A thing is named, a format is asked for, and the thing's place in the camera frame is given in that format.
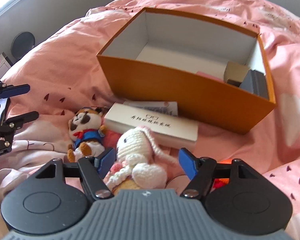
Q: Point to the dark round chair back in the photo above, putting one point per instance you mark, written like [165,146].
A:
[22,44]

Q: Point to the white glasses box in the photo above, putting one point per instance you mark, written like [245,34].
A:
[169,131]

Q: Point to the white crochet bunny doll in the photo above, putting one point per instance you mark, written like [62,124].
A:
[140,162]

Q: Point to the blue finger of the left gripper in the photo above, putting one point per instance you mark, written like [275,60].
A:
[7,91]
[10,126]

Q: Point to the panda plush with blue vest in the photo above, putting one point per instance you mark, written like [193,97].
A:
[86,131]

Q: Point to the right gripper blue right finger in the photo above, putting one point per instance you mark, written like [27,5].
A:
[200,173]

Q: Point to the orange cardboard storage box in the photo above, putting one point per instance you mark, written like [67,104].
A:
[156,54]

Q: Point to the small brown cardboard box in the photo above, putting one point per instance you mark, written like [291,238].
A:
[235,73]

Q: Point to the dark grey box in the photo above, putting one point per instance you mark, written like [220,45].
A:
[255,83]

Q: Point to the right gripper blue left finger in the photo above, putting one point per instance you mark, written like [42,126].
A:
[93,171]

